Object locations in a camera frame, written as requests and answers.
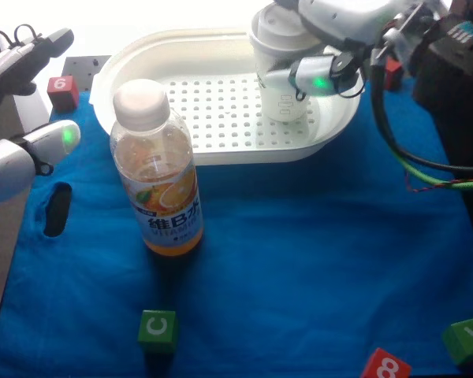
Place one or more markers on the red letter B block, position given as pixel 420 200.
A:
pixel 394 76

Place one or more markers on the green letter C block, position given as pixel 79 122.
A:
pixel 157 330

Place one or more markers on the orange juice bottle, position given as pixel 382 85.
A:
pixel 157 189

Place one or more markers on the red number 6 block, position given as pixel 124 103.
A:
pixel 63 92

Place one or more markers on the white perforated tray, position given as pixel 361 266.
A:
pixel 220 138

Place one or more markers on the red number 8 block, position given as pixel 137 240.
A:
pixel 384 366

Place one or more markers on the green letter Y block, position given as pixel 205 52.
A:
pixel 469 340

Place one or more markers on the white paper coffee cup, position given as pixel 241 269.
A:
pixel 284 108

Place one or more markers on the blue table cloth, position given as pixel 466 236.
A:
pixel 299 256

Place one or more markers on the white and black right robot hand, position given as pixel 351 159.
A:
pixel 339 15

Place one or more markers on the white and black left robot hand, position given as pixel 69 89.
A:
pixel 4 169

